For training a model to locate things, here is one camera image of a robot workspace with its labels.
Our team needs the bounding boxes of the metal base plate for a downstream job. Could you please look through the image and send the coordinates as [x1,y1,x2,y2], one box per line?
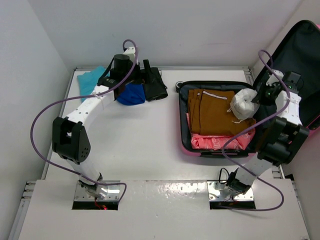
[207,180,255,203]
[74,180,120,202]

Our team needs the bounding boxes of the brown garment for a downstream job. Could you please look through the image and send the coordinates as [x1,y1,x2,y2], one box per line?
[188,89,256,137]

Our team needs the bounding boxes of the royal blue garment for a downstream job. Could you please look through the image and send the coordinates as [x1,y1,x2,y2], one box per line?
[116,83,146,106]

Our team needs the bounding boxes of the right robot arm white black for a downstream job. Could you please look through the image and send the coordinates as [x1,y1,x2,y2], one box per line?
[225,70,309,197]

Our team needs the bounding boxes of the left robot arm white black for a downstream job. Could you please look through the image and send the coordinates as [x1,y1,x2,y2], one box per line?
[52,51,152,198]

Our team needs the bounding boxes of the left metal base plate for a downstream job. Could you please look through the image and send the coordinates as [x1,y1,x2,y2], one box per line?
[74,180,120,202]

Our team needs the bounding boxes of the white drawstring bag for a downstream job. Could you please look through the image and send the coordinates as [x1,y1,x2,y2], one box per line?
[227,88,260,124]

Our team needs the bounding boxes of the black leather pouch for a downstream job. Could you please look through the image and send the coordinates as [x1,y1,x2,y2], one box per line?
[143,67,168,102]

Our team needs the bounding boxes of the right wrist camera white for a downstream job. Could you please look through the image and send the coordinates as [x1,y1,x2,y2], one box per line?
[265,69,284,87]

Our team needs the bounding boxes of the pink patterned garment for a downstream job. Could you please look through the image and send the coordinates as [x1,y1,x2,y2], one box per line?
[186,110,256,151]

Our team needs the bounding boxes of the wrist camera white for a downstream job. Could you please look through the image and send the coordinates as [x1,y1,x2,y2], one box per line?
[123,46,136,63]
[265,69,284,87]

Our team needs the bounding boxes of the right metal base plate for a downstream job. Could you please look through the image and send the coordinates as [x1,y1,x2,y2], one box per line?
[207,180,255,203]

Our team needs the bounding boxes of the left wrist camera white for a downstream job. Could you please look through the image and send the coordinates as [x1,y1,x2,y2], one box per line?
[123,46,136,63]

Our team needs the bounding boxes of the pink suitcase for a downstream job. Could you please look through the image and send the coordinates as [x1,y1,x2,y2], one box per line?
[176,20,320,158]

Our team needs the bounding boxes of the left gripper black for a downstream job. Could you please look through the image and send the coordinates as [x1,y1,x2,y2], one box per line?
[121,59,154,85]

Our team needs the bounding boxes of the light blue shirt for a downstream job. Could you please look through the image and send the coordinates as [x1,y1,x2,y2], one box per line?
[77,66,106,96]

